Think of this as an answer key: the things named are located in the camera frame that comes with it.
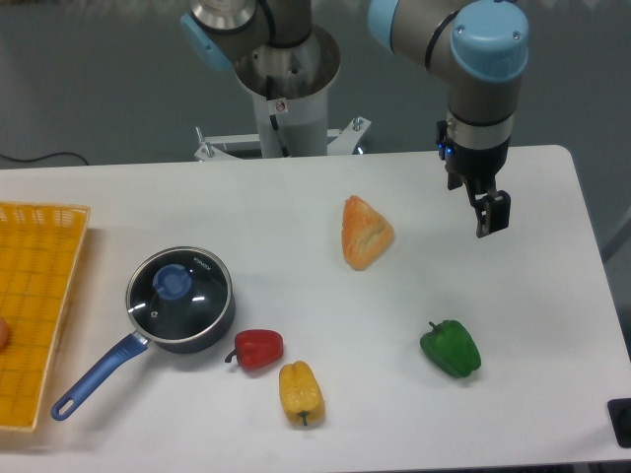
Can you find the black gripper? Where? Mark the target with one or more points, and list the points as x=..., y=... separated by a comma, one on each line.
x=473, y=156

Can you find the glass lid blue knob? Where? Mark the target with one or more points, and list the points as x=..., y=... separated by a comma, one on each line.
x=182, y=299

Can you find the dark saucepan blue handle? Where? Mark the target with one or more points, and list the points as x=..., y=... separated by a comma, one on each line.
x=123, y=351

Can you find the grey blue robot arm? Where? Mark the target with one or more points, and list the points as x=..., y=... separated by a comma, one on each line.
x=478, y=48

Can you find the orange triangular bread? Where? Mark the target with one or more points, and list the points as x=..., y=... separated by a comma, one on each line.
x=366, y=234

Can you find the green bell pepper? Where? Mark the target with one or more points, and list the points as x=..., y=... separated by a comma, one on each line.
x=450, y=347

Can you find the black device at table edge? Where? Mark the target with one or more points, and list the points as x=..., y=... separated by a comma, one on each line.
x=620, y=416

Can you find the yellow bell pepper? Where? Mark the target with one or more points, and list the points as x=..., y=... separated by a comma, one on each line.
x=301, y=398

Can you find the red bell pepper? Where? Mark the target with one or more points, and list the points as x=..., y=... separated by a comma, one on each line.
x=256, y=349

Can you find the yellow woven basket tray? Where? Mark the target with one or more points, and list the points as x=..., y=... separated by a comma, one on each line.
x=40, y=248

